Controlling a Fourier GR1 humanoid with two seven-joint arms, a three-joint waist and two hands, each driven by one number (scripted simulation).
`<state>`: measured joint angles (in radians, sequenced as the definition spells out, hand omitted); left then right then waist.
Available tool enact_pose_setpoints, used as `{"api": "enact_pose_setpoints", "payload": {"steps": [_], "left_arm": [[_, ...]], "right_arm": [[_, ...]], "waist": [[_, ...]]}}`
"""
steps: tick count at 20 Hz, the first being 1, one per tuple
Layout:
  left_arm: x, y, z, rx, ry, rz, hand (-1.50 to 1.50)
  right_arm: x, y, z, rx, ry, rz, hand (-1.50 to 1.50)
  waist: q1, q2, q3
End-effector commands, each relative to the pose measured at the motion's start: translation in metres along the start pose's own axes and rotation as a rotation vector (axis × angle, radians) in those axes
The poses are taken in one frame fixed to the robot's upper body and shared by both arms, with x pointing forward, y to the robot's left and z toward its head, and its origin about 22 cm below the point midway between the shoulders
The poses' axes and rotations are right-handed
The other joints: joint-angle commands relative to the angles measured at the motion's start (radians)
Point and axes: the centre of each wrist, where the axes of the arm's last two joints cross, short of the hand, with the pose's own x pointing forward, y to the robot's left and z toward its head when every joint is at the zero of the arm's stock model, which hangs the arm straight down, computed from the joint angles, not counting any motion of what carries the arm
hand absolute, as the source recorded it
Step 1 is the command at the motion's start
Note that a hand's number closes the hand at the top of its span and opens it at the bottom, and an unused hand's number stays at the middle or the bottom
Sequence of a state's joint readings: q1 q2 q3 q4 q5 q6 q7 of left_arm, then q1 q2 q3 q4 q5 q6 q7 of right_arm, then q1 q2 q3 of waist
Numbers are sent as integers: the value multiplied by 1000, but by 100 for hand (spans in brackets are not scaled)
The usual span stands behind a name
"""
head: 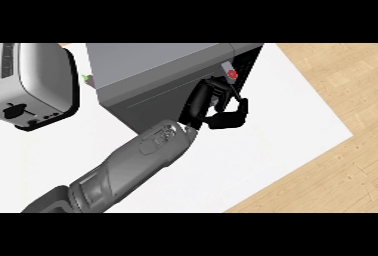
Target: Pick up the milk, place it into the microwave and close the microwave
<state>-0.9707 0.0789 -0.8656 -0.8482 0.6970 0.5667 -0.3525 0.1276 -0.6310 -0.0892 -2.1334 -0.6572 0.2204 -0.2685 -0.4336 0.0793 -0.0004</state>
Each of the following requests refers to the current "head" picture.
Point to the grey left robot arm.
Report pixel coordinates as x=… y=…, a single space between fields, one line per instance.
x=133 y=160

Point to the silver toaster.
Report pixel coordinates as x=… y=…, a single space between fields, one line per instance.
x=42 y=76

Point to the small green object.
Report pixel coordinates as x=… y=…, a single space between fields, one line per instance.
x=87 y=78

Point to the white milk carton red mark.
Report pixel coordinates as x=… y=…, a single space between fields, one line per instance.
x=229 y=71

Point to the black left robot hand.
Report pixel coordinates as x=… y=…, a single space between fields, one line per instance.
x=199 y=100

